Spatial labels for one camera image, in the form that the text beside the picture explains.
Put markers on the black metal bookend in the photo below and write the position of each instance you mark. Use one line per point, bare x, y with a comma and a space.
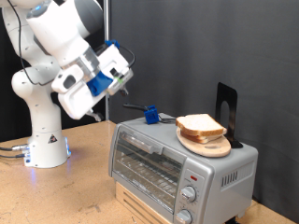
222, 96

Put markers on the white bread slice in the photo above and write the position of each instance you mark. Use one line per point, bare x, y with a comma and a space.
199, 124

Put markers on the metal spatula with blue block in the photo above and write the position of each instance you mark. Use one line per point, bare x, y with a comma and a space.
151, 115

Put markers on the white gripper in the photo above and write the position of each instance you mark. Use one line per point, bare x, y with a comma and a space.
74, 102

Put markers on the grey fabric backdrop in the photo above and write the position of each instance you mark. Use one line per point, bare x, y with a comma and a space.
187, 46

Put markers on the black fabric backdrop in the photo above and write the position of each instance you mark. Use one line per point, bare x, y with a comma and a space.
4, 118

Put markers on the silver toaster oven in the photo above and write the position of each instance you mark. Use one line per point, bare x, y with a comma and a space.
224, 161

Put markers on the round wooden board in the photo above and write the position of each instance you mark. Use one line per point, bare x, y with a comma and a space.
211, 149

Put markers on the silver metal pole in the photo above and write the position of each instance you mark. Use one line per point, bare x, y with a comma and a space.
107, 18

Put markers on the silver oven knob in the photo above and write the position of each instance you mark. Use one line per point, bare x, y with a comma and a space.
183, 217
188, 194

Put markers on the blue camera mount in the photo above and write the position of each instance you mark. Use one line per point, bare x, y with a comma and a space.
99, 84

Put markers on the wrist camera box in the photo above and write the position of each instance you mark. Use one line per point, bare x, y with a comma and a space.
124, 76

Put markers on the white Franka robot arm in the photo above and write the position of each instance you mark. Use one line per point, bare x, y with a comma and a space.
43, 124

